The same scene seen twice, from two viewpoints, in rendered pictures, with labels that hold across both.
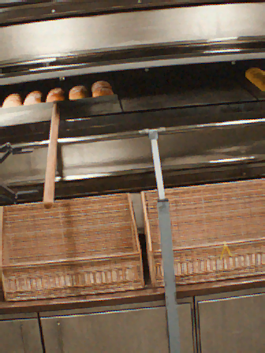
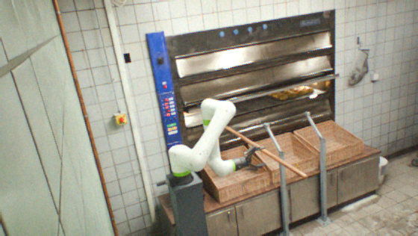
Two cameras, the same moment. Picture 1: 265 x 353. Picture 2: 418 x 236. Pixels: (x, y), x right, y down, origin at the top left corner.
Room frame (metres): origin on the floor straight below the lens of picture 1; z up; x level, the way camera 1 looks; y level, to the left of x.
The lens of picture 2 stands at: (1.31, 1.37, 2.27)
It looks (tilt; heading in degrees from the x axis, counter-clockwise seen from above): 19 degrees down; 342
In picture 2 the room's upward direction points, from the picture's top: 8 degrees counter-clockwise
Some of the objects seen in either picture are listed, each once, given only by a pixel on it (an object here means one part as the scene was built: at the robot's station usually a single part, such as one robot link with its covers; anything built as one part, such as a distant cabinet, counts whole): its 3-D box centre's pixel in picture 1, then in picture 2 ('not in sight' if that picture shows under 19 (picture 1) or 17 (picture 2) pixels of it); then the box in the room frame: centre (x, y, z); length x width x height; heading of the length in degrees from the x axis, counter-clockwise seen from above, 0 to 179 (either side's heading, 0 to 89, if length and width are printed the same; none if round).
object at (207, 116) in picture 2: not in sight; (210, 111); (3.40, 0.66, 1.60); 0.13 x 0.12 x 0.18; 24
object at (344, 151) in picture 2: not in sight; (327, 141); (4.06, -0.89, 0.72); 0.56 x 0.49 x 0.28; 93
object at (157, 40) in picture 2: not in sight; (152, 119); (5.20, 0.82, 1.07); 1.93 x 0.16 x 2.15; 2
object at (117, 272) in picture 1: (68, 246); (232, 172); (4.02, 0.30, 0.72); 0.56 x 0.49 x 0.28; 93
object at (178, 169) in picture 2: not in sight; (181, 160); (3.25, 0.96, 1.36); 0.16 x 0.13 x 0.19; 24
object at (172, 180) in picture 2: not in sight; (175, 178); (3.26, 1.02, 1.23); 0.26 x 0.15 x 0.06; 92
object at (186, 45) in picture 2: not in sight; (257, 32); (4.33, -0.26, 1.99); 1.80 x 0.08 x 0.21; 92
